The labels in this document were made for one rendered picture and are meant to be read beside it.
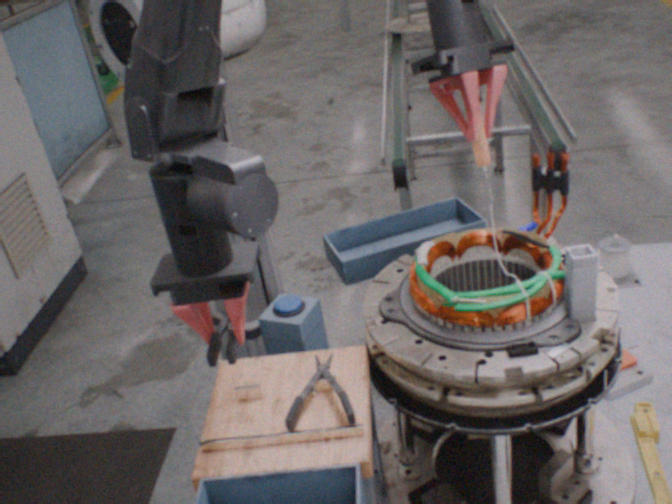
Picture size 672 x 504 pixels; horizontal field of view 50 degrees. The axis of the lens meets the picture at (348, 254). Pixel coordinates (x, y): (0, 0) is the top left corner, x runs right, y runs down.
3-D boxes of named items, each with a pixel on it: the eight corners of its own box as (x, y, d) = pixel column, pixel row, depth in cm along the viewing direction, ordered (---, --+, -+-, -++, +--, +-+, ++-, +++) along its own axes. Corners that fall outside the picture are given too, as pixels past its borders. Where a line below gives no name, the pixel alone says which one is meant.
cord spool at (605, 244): (634, 281, 143) (636, 250, 140) (601, 283, 144) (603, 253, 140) (625, 265, 149) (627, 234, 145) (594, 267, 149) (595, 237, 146)
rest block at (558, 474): (538, 499, 96) (537, 472, 94) (560, 474, 99) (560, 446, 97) (567, 515, 93) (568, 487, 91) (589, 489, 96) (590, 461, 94)
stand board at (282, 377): (373, 477, 75) (370, 461, 73) (195, 494, 76) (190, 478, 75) (368, 359, 92) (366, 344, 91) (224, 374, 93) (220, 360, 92)
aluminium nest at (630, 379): (652, 382, 118) (653, 371, 117) (608, 401, 116) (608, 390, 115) (604, 345, 128) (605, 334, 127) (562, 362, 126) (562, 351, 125)
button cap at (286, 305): (306, 301, 107) (305, 295, 107) (294, 316, 104) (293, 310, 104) (283, 298, 109) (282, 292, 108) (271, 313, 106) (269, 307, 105)
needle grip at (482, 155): (494, 163, 81) (483, 110, 80) (482, 166, 80) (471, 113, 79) (486, 164, 82) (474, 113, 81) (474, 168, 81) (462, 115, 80)
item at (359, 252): (466, 329, 138) (456, 196, 124) (493, 359, 129) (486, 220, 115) (345, 368, 133) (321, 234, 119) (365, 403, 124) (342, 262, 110)
